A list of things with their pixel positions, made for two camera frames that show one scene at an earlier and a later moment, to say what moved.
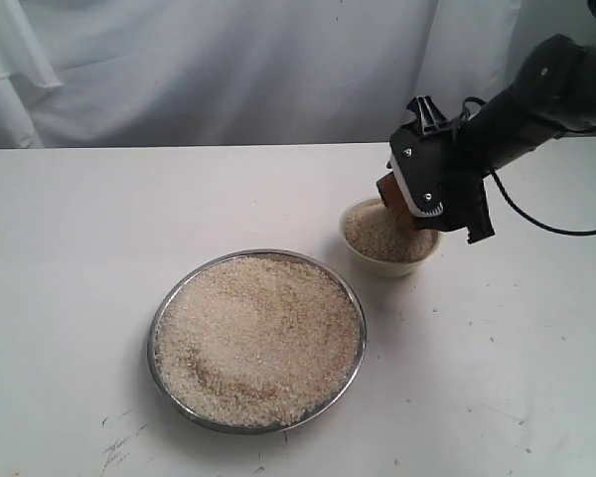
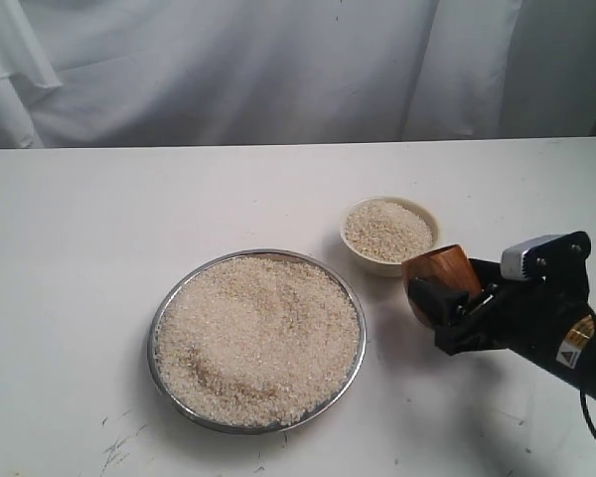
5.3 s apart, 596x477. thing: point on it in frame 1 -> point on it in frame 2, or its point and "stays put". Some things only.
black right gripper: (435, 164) -> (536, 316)
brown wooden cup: (392, 198) -> (446, 266)
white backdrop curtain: (177, 75) stays put
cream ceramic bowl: (381, 241) stays put
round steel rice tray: (256, 342) stays put
